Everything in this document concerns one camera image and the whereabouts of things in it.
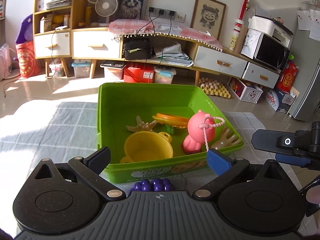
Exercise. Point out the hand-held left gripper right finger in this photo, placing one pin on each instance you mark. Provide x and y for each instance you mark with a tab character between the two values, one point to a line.
218	162

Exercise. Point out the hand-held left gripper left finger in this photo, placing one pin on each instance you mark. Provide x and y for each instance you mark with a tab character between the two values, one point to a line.
98	160

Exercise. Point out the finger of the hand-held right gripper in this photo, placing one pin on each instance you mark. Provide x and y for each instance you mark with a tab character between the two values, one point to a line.
292	160
265	138

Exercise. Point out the translucent toy hand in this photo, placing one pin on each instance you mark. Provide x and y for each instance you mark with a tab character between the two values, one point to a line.
225	140

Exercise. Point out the pink pig toy with beads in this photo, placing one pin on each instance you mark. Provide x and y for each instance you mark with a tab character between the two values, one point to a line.
197	130

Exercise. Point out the yellow toy pot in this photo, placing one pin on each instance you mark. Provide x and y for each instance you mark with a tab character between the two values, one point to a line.
147	145

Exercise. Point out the beige starfish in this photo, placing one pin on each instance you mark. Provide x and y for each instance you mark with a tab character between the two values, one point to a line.
142	126

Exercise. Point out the green ribbed toy piece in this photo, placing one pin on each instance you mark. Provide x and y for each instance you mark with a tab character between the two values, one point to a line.
172	130

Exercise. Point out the purple toy grapes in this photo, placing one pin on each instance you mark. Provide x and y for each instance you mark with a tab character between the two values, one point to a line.
155	185

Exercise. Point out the orange yellow toy plate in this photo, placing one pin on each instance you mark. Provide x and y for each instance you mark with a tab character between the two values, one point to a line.
172	120

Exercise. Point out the green plastic box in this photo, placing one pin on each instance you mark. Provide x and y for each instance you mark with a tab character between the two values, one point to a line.
117	100

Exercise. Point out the blue white carton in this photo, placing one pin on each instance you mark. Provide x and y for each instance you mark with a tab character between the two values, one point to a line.
275	100

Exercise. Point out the white red printed crate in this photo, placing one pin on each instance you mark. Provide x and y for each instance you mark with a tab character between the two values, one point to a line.
250	93

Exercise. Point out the grey checked blanket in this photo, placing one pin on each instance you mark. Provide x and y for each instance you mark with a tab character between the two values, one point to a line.
50	135

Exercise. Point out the grey refrigerator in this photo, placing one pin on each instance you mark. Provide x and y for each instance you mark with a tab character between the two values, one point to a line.
307	80

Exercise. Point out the white drawer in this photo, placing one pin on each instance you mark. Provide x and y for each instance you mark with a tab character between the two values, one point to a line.
52	45
260	76
220	61
96	45

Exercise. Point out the red gift box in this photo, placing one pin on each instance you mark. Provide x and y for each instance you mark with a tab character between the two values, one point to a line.
287	80

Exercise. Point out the tray of eggs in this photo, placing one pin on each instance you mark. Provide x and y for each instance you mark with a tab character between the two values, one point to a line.
215	86

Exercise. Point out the black microwave oven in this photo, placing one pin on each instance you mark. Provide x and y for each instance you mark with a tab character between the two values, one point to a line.
271	52

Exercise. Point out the clear bin with dark lid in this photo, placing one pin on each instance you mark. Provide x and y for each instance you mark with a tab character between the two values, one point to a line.
112	72

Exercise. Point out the clear bin with blue lid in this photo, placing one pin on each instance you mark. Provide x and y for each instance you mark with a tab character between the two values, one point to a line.
81	70

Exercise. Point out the red cardboard box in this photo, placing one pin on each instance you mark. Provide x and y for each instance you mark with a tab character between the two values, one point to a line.
140	73

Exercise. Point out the small clear storage bin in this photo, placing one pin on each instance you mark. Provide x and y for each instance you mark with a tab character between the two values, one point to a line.
57	70

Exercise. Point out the clear bin with blue contents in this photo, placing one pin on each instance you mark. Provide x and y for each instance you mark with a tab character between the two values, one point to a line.
165	76

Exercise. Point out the yellow print paper cup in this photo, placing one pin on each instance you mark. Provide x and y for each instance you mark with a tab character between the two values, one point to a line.
234	40

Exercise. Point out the wooden cabinet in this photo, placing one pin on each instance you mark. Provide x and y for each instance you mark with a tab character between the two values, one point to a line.
185	62

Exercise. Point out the white printer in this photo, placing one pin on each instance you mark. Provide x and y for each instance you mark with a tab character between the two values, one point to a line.
270	27

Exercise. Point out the pile of folded papers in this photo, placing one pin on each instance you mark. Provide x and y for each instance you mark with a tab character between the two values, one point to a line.
175	55

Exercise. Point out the red white paper cup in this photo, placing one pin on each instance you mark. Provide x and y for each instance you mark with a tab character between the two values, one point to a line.
239	25

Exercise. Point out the black bag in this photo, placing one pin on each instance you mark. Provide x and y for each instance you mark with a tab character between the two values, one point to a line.
137	50

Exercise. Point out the white paper notes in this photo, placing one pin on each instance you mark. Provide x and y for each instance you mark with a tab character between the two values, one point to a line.
312	22

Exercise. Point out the red printed bag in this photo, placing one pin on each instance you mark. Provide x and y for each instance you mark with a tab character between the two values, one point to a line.
27	60

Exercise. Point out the framed cartoon portrait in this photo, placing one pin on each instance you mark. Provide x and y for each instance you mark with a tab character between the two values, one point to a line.
208	15

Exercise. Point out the white sack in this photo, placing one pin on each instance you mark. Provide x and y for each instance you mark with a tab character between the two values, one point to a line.
5	60

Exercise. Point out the red hanging ornament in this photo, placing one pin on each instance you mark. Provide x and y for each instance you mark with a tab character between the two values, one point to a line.
246	2

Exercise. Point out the pink tasselled cloth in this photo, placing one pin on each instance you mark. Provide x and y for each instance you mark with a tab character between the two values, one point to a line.
175	30

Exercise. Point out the yellow bottle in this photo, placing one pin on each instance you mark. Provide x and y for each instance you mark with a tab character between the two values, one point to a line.
88	16

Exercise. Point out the purple plastic chair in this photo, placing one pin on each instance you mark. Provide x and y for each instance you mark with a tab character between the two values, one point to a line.
25	30

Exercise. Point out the small white desk fan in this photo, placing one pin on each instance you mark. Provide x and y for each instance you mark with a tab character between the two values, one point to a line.
106	5

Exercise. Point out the framed cat picture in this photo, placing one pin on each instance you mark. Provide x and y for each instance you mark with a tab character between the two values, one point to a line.
131	5

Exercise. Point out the stack of documents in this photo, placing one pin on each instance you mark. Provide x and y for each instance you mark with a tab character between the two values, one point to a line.
58	1

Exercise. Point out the white wall socket panel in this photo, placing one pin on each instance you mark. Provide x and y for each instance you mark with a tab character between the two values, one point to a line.
178	17

